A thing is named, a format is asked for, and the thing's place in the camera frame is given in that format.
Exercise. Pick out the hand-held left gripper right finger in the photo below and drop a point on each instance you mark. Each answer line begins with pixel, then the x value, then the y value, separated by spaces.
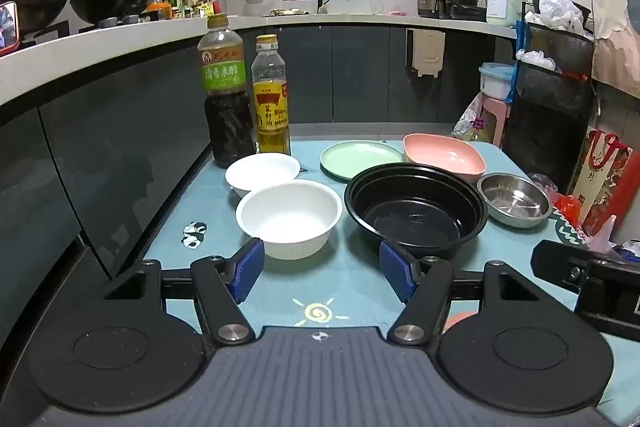
pixel 397 273

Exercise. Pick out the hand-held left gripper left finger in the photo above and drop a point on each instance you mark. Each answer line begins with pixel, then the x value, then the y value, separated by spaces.
pixel 247 270

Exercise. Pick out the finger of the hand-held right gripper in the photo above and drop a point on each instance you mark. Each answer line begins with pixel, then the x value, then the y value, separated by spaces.
pixel 557 262

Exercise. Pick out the black round plastic bowl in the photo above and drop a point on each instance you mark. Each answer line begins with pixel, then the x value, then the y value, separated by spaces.
pixel 415 217

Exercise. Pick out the large white bowl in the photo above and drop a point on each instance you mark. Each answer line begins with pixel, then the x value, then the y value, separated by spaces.
pixel 287 219

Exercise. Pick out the stainless steel bowl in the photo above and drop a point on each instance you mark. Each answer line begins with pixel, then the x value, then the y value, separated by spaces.
pixel 515 202

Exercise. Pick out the small white bowl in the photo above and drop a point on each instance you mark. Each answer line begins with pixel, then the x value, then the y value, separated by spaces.
pixel 260 172

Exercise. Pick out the green round plate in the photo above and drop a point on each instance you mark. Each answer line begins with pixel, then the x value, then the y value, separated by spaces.
pixel 357 159

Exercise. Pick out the pink square bowl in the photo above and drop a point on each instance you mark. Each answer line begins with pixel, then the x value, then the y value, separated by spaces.
pixel 445 157

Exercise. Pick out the blue printed tablecloth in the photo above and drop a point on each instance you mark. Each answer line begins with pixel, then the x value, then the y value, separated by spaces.
pixel 350 279

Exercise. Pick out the red plastic bag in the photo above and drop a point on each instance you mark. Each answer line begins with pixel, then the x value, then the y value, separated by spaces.
pixel 567 209

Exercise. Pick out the red patterned gift bag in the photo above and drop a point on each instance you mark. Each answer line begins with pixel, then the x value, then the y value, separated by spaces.
pixel 600 182

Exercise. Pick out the black mesh storage rack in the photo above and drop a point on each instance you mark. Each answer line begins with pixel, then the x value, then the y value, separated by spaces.
pixel 550 122

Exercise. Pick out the dark vinegar bottle green label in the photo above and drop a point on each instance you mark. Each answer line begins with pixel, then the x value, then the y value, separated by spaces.
pixel 227 127

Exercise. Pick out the yellow cooking oil jug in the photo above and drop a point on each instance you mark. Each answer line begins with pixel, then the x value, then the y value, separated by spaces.
pixel 477 133

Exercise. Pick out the pink plastic stool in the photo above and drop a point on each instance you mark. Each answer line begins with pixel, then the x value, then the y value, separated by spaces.
pixel 495 122

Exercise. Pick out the oil bottle yellow label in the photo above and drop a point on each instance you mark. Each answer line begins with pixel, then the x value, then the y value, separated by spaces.
pixel 271 107

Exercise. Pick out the patterned plastic bag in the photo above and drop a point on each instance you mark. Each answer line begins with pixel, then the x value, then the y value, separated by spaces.
pixel 467 117

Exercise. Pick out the dark kitchen cabinets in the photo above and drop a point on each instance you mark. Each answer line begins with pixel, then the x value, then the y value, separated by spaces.
pixel 125 147

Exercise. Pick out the white container blue lid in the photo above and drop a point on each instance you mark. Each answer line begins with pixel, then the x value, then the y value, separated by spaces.
pixel 495 82

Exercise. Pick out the beige hanging bin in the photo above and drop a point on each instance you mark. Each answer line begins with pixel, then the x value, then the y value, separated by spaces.
pixel 426 52

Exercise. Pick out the brown paper bag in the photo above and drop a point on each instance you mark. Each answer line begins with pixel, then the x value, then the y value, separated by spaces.
pixel 620 37

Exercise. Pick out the white plastic bags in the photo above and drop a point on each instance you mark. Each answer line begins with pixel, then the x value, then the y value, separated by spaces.
pixel 562 12

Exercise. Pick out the pale green small appliance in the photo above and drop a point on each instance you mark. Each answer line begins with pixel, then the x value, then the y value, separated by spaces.
pixel 500 12

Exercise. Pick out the white kitchen counter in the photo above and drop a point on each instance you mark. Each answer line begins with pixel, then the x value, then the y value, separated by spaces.
pixel 125 42

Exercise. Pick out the row of condiment bottles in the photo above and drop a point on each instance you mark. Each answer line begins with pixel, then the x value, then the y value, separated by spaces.
pixel 192 7

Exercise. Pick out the silver rice cooker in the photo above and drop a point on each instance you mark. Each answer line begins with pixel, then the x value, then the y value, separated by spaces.
pixel 429 3

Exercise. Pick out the gas stove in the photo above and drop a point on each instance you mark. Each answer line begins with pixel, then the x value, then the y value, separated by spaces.
pixel 60 28

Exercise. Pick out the red-framed phone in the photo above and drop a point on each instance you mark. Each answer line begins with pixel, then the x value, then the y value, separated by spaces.
pixel 7 29

